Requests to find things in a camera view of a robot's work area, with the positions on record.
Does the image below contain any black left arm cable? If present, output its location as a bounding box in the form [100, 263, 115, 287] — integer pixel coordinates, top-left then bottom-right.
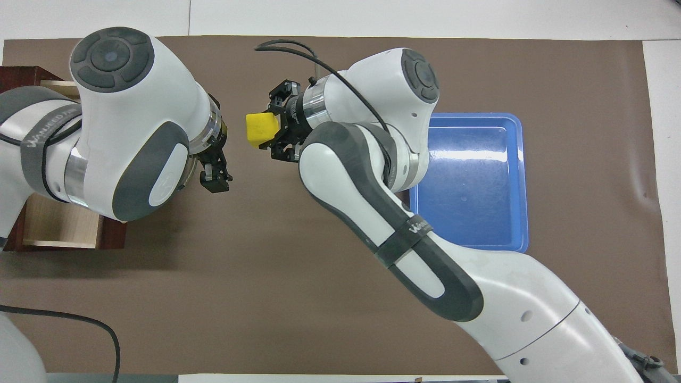
[0, 305, 121, 383]

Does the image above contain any yellow cube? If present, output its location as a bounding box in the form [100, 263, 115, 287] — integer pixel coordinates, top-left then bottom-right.
[245, 111, 280, 148]

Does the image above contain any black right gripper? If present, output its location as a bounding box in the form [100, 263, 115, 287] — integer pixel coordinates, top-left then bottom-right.
[268, 80, 313, 163]

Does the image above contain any wooden drawer with white handle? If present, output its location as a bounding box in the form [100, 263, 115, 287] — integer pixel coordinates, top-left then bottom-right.
[21, 80, 128, 251]

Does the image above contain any brown table mat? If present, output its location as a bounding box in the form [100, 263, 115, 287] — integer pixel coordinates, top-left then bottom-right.
[0, 35, 679, 376]

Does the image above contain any blue plastic tray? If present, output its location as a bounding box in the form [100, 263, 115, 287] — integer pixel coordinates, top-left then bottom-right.
[410, 112, 530, 253]

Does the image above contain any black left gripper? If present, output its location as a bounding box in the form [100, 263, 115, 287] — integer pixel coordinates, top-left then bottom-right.
[198, 95, 234, 193]

